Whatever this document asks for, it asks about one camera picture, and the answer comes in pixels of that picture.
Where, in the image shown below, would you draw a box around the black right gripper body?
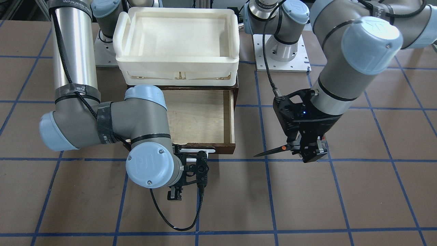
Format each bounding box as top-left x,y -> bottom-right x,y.
171,151 -> 209,190

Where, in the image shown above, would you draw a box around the dark wooden drawer cabinet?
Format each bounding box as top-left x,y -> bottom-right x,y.
124,73 -> 238,90

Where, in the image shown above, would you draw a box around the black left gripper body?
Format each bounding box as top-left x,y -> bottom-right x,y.
273,88 -> 340,149

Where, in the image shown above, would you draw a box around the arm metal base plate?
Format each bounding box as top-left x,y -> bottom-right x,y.
253,34 -> 312,73
94,30 -> 118,67

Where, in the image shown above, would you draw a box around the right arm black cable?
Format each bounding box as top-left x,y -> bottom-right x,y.
48,7 -> 205,232

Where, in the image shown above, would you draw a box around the wooden drawer with white handle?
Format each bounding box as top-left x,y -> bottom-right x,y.
112,85 -> 235,154

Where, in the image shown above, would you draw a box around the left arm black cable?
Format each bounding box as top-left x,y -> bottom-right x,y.
262,0 -> 427,98

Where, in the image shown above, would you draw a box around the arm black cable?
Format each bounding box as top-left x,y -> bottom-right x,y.
262,0 -> 427,98
48,7 -> 205,232

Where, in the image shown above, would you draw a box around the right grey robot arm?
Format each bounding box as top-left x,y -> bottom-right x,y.
39,0 -> 209,200

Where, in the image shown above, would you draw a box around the grey orange scissors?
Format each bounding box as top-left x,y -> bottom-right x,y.
255,140 -> 302,157

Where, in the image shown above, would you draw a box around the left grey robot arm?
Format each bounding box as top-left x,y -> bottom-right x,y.
259,0 -> 436,163

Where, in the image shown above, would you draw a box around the white plastic bin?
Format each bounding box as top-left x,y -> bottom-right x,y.
113,7 -> 239,79

